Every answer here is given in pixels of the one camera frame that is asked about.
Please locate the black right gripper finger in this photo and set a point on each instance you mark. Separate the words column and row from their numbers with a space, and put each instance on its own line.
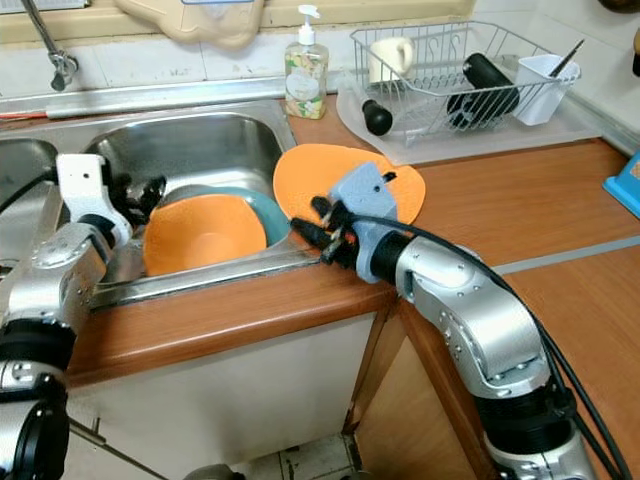
column 312, row 235
column 324, row 209

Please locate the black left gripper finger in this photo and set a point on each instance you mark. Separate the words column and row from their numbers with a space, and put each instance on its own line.
column 155, row 189
column 150, row 210

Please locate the orange plate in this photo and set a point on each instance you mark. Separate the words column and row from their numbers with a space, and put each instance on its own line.
column 310, row 180

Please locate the orange bowl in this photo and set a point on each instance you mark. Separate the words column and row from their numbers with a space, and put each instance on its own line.
column 205, row 235

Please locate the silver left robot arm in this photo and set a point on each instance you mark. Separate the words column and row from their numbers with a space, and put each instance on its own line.
column 50, row 290

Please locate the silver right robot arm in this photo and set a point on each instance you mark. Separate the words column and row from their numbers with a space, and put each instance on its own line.
column 480, row 320

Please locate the teal plate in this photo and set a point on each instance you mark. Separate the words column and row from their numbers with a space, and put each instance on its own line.
column 272, row 220

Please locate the stainless steel double sink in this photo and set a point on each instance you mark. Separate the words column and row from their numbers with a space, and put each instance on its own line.
column 190, row 140

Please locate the small black round bottle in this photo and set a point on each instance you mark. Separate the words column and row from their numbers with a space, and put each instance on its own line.
column 378, row 120

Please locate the grey drain tray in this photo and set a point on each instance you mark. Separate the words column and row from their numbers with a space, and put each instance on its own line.
column 430, row 150

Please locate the soap pump bottle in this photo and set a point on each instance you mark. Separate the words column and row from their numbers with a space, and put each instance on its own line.
column 306, row 85

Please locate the thin red strip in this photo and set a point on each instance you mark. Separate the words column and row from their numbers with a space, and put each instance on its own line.
column 20, row 119

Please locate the metal faucet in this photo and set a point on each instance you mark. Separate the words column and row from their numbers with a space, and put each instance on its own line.
column 63, row 68

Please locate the cream mug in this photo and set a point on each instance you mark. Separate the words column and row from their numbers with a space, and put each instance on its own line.
column 388, row 60

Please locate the beige plastic board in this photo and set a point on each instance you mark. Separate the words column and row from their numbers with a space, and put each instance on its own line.
column 195, row 25

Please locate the white cabinet front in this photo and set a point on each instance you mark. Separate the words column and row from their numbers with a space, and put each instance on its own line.
column 220, row 400

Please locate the wooden cabinet door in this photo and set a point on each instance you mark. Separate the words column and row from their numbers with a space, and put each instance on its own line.
column 410, row 420

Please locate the large black bottle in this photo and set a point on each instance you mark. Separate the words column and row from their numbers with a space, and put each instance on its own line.
column 488, row 80

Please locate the white cutlery holder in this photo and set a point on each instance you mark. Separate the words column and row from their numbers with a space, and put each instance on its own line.
column 540, row 95

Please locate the dark thin utensil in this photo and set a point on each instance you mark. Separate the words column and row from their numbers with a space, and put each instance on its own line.
column 565, row 58

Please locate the blue box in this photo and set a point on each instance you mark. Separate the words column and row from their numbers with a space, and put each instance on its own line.
column 628, row 185

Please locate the hanging black spatula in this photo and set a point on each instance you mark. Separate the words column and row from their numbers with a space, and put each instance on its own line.
column 636, row 55

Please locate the dark round hanging thing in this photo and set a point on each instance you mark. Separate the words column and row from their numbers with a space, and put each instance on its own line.
column 620, row 4

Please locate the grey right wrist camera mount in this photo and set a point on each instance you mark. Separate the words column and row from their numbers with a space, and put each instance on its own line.
column 365, row 195

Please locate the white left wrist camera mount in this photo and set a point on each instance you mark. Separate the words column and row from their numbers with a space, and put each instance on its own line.
column 80, row 185

